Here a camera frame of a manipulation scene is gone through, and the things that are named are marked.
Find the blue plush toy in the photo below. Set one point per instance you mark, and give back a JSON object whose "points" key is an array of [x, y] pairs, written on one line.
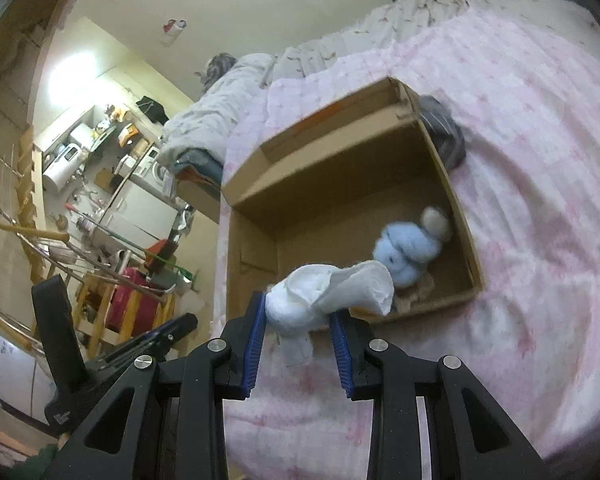
{"points": [[405, 255]]}

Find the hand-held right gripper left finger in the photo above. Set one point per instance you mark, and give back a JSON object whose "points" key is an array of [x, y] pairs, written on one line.
{"points": [[252, 350]]}

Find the wooden ladder shelf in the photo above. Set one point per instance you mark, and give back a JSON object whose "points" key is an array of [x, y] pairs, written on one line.
{"points": [[30, 185]]}

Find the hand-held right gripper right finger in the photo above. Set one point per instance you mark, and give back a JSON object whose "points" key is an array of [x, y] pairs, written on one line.
{"points": [[342, 355]]}

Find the dark grey striped cloth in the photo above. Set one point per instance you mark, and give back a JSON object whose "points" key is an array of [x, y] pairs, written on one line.
{"points": [[445, 130]]}

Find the red bag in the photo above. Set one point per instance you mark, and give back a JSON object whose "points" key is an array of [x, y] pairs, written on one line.
{"points": [[132, 300]]}

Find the yellow wooden rack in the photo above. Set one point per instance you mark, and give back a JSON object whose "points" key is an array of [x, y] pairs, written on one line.
{"points": [[97, 320]]}

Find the white round appliance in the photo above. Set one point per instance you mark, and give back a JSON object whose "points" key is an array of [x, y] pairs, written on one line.
{"points": [[62, 170]]}

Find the white washing machine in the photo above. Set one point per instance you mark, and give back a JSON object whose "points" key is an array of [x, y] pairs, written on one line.
{"points": [[152, 170]]}

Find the white cabinet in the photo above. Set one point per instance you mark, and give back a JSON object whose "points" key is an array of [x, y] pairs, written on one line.
{"points": [[140, 212]]}

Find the grey tabby cat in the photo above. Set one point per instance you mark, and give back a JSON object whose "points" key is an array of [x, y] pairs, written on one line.
{"points": [[217, 67]]}

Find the red white wall fixture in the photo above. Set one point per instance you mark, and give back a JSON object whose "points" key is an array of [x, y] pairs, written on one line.
{"points": [[172, 30]]}

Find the pink printed blanket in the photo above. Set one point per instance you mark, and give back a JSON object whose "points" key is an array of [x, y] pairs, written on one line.
{"points": [[530, 160]]}

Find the beige bed frame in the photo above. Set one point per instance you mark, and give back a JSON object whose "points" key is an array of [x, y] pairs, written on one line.
{"points": [[200, 202]]}

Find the dark green cloth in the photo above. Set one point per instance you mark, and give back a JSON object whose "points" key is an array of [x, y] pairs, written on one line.
{"points": [[40, 465]]}

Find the white towel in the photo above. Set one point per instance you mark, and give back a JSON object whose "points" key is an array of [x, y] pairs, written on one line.
{"points": [[330, 295]]}

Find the black hanging garment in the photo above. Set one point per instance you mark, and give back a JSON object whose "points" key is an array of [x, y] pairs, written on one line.
{"points": [[152, 107]]}

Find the teal orange mat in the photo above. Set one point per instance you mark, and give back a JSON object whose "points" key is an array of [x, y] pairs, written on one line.
{"points": [[197, 170]]}

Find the crumpled brown paper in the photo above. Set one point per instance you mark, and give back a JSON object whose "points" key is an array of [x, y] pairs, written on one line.
{"points": [[415, 292]]}

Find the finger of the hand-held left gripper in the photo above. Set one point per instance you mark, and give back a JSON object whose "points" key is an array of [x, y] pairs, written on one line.
{"points": [[180, 325], [140, 341]]}

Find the brown cardboard box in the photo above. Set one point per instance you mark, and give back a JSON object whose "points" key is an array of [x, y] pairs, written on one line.
{"points": [[340, 185]]}

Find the metal drying rack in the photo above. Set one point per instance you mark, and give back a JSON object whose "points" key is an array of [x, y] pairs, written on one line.
{"points": [[55, 250]]}

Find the white fluffy blanket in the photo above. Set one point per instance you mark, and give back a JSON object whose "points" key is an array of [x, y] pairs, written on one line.
{"points": [[220, 115]]}

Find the green stick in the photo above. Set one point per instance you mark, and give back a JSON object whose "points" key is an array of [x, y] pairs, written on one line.
{"points": [[162, 260]]}

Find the grey patterned quilt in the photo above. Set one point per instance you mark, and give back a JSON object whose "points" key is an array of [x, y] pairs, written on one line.
{"points": [[380, 25]]}

